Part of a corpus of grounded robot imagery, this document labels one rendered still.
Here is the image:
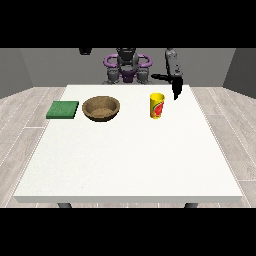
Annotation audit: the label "brown wooden bowl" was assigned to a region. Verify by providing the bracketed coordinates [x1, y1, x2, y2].
[81, 95, 121, 123]

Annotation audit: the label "green square pad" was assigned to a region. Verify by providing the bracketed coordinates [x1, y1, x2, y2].
[45, 100, 80, 120]

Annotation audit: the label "yellow cup melon print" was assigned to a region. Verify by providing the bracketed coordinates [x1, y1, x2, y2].
[149, 92, 166, 120]

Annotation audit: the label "grey robot trunk purple rings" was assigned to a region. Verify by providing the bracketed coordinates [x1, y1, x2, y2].
[102, 48, 154, 86]

